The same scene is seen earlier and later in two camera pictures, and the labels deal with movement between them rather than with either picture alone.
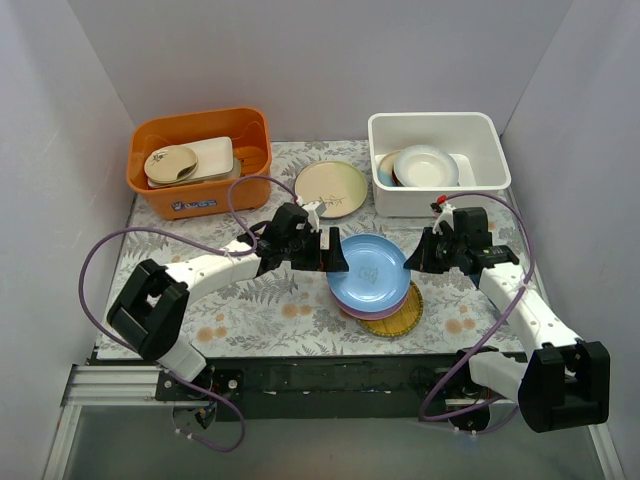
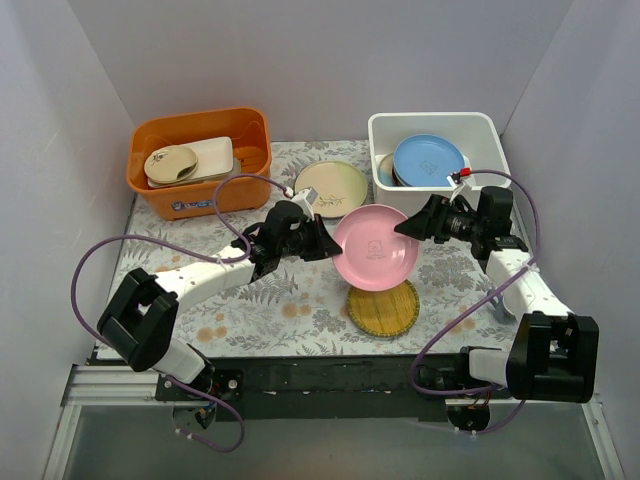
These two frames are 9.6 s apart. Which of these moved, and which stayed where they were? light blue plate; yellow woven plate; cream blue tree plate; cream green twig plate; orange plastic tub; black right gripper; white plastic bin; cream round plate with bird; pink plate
Moved: pink plate; black right gripper; light blue plate
Stayed: cream round plate with bird; cream blue tree plate; orange plastic tub; white plastic bin; cream green twig plate; yellow woven plate
